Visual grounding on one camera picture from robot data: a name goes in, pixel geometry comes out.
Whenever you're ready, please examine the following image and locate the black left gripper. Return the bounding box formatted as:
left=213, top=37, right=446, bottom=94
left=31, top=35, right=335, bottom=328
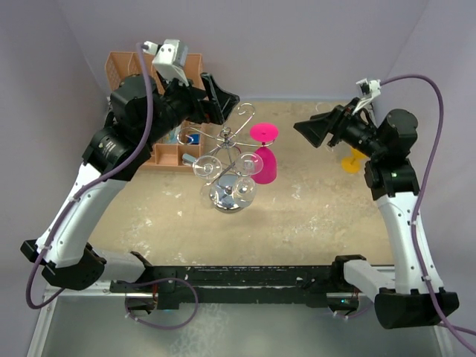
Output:
left=141, top=70, right=238, bottom=148

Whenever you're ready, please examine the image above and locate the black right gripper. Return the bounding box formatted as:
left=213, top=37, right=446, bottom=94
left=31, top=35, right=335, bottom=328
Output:
left=295, top=97, right=385, bottom=159

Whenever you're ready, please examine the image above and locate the orange plastic wine glass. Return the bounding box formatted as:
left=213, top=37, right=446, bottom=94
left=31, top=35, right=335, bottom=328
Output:
left=341, top=148, right=367, bottom=174

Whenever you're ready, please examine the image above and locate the pink plastic wine glass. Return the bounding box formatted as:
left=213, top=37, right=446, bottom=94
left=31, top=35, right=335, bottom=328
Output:
left=250, top=123, right=279, bottom=185

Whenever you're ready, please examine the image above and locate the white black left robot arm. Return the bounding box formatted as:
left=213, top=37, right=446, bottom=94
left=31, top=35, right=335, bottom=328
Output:
left=21, top=73, right=239, bottom=292

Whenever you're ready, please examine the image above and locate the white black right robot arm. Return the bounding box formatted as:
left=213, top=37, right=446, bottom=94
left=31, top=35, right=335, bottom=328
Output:
left=294, top=103, right=460, bottom=329

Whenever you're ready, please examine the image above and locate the blue stapler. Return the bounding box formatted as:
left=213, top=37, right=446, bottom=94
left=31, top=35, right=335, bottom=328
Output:
left=181, top=153, right=196, bottom=166

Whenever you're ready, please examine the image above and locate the orange perforated desk organizer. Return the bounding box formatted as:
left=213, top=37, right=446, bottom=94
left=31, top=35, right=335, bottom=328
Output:
left=105, top=51, right=209, bottom=173

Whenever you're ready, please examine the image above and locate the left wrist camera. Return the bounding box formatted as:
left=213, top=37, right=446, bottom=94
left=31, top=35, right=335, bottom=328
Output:
left=142, top=39, right=190, bottom=86

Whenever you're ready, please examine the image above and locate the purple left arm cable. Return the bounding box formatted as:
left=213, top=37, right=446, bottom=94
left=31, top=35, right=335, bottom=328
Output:
left=25, top=42, right=155, bottom=310

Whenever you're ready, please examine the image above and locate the chrome wire wine glass rack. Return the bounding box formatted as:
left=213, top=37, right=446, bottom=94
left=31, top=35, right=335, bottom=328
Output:
left=197, top=103, right=261, bottom=213

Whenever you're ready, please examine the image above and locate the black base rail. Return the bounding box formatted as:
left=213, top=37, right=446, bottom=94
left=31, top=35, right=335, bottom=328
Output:
left=110, top=266, right=359, bottom=311

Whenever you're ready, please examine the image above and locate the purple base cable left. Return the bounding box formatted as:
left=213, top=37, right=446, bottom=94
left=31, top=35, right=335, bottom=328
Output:
left=124, top=274, right=201, bottom=330

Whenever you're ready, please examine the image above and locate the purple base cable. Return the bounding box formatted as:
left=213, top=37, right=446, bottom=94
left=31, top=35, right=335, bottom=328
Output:
left=332, top=293, right=373, bottom=321
left=124, top=274, right=201, bottom=330

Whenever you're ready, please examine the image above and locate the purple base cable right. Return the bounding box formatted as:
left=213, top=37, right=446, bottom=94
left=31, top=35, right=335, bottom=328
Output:
left=332, top=293, right=373, bottom=321

